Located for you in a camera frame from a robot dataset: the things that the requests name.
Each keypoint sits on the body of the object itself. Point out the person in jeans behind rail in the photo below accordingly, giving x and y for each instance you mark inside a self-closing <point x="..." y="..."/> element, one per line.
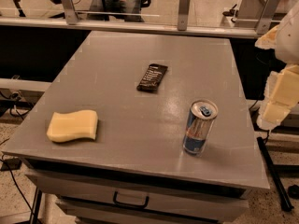
<point x="127" y="10"/>

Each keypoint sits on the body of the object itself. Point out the metal rail with brackets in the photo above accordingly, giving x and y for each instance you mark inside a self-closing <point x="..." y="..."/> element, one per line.
<point x="219" y="18"/>

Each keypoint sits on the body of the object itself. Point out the grey drawer with black handle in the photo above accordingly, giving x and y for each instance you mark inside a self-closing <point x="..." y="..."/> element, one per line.
<point x="95" y="200"/>

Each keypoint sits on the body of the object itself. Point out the black rod on floor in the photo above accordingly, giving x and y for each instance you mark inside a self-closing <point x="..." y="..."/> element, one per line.
<point x="285" y="202"/>

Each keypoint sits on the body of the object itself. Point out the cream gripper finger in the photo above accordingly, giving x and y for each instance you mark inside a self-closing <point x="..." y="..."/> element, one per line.
<point x="281" y="95"/>
<point x="268" y="40"/>

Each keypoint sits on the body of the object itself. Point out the yellow sponge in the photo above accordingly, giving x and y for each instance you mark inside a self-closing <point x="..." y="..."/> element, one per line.
<point x="72" y="126"/>

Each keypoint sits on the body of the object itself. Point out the red bull can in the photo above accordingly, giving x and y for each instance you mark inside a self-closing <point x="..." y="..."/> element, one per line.
<point x="202" y="115"/>

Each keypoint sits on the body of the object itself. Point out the black rxbar chocolate wrapper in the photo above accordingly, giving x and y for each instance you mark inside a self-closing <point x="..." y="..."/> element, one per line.
<point x="152" y="78"/>

